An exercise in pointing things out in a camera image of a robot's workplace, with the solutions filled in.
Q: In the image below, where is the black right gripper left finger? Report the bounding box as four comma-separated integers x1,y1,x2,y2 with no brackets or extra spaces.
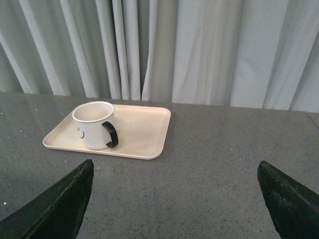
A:
0,159,94,239

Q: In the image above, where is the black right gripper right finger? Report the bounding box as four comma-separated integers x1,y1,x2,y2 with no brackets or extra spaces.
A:
257,161,319,239

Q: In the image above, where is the white smiley mug black handle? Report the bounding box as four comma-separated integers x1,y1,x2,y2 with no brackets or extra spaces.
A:
72,101,119,150

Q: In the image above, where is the beige rectangular plastic tray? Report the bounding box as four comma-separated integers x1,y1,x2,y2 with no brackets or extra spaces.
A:
43,105,171,160

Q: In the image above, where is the light grey pleated curtain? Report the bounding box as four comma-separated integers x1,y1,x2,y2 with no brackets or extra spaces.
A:
0,0,319,112

